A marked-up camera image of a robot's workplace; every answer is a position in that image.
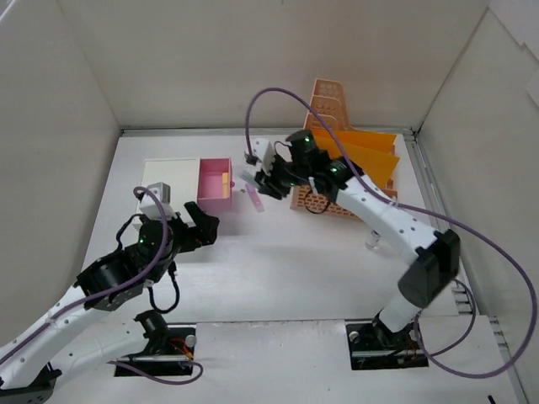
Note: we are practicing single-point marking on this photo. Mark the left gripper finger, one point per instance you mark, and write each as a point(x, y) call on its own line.
point(208, 227)
point(195, 213)

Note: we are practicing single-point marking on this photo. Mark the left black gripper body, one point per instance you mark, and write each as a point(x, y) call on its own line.
point(192, 232)

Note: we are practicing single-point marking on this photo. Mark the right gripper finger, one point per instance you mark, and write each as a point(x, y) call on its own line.
point(271, 192)
point(262, 179)

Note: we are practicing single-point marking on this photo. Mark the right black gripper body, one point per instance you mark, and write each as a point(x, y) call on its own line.
point(277, 178)

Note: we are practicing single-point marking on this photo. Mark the white mini drawer cabinet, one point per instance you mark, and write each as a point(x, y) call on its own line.
point(181, 175)

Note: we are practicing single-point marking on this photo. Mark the orange folder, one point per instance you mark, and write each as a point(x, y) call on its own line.
point(372, 152)

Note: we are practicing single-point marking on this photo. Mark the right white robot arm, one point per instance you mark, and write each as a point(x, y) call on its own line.
point(432, 256)

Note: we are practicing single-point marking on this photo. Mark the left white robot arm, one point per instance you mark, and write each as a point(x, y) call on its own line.
point(73, 337)

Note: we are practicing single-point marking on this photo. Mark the purple highlighter pen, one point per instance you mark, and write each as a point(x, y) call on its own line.
point(254, 196)

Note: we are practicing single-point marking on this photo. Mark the yellow highlighter pen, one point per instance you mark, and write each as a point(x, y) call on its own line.
point(225, 181)

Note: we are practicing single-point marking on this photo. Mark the small clear dropper bottle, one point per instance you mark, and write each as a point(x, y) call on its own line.
point(372, 240)

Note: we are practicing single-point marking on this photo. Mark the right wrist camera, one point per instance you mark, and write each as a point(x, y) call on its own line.
point(261, 152)

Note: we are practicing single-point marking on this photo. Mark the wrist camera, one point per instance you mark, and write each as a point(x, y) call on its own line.
point(261, 152)
point(156, 202)

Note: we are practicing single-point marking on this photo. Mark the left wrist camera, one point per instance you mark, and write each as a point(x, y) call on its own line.
point(156, 202)

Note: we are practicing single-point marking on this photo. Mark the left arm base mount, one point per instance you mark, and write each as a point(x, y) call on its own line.
point(172, 358)

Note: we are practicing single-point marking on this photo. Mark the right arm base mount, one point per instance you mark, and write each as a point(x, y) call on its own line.
point(370, 348)

